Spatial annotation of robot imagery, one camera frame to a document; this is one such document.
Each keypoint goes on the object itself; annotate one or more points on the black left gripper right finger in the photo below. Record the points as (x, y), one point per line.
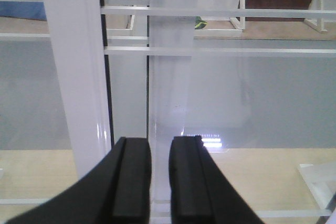
(200, 193)

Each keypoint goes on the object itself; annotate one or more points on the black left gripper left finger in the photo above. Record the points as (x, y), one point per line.
(117, 190)

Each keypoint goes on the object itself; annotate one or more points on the white framed transparent sliding door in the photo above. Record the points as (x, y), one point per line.
(261, 107)

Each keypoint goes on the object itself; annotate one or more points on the green sandbag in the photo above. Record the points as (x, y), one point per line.
(199, 23)

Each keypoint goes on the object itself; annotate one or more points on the white wooden stand right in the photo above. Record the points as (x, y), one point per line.
(266, 27)

